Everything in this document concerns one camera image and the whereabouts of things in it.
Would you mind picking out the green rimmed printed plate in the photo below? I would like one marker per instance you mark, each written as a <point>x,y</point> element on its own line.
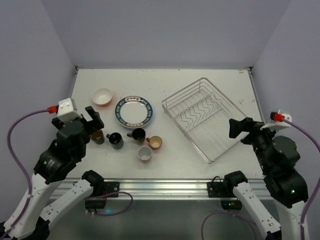
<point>130,99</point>

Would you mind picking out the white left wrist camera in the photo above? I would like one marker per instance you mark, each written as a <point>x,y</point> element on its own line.
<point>67,110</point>

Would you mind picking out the dark blue mug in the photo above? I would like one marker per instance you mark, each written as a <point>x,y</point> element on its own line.
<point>116,140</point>

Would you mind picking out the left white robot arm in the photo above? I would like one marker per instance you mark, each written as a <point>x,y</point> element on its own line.
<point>33,217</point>

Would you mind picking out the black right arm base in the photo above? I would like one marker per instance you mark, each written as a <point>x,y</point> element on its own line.
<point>217,189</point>

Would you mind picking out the black mug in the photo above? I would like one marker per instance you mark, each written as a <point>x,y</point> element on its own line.
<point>98,137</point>

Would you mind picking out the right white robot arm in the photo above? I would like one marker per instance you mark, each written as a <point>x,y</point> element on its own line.
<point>277,157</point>

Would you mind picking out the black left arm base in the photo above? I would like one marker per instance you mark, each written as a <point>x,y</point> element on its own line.
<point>106,187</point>

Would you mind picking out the orange red mug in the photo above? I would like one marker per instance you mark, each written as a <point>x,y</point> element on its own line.
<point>155,142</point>

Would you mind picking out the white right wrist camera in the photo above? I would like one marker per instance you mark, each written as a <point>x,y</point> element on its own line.
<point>278,121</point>

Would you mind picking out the orange bowl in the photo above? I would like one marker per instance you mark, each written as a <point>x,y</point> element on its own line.
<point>102,97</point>

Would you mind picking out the light blue plate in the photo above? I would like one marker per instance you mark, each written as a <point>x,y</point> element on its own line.
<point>135,115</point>

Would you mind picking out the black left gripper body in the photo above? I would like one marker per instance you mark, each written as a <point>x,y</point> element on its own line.
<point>90,124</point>

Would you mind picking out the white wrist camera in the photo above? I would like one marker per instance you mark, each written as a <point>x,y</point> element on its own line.
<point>278,121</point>
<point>67,110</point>

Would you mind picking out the aluminium mounting rail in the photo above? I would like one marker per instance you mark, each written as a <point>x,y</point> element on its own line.
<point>164,189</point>

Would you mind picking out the dark maroon mug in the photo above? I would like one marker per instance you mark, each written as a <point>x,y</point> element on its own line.
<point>138,134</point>

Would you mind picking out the pink mug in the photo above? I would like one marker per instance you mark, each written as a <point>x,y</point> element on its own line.
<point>145,153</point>

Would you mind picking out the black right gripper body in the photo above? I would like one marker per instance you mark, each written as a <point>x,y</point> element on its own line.
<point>249,131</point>

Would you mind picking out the metal wire dish rack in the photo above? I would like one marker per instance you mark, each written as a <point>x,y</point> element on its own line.
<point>202,113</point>

